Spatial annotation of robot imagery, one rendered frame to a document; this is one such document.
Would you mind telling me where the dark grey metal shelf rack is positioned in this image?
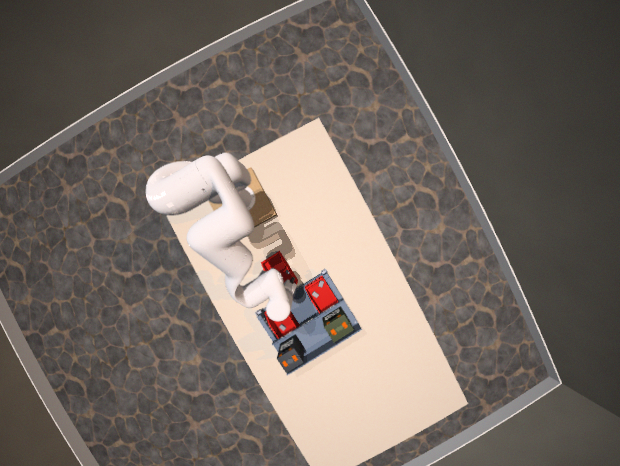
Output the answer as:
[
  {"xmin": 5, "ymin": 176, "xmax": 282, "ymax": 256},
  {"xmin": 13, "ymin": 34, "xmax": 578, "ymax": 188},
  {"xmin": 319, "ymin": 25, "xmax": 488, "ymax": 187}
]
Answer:
[{"xmin": 255, "ymin": 269, "xmax": 362, "ymax": 376}]

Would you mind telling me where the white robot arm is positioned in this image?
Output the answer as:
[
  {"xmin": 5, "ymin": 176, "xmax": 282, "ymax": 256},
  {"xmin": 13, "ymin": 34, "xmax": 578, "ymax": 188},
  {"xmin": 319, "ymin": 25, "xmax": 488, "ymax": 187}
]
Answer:
[{"xmin": 146, "ymin": 153, "xmax": 293, "ymax": 322}]

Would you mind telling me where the red bin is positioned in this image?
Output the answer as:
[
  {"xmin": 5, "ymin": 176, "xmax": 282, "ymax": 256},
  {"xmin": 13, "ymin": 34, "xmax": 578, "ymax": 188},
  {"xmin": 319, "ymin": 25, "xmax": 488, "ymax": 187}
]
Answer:
[
  {"xmin": 262, "ymin": 252, "xmax": 298, "ymax": 284},
  {"xmin": 305, "ymin": 277, "xmax": 338, "ymax": 314},
  {"xmin": 265, "ymin": 311, "xmax": 300, "ymax": 339}
]

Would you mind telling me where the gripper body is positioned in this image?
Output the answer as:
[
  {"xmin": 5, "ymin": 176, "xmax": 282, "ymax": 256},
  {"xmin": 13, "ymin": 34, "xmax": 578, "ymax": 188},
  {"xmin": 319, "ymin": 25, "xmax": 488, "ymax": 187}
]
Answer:
[{"xmin": 284, "ymin": 279, "xmax": 297, "ymax": 295}]

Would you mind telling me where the dark green tool case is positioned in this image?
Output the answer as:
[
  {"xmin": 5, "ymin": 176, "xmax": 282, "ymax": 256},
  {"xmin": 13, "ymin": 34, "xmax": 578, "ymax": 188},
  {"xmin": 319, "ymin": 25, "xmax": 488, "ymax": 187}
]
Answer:
[{"xmin": 322, "ymin": 306, "xmax": 354, "ymax": 342}]

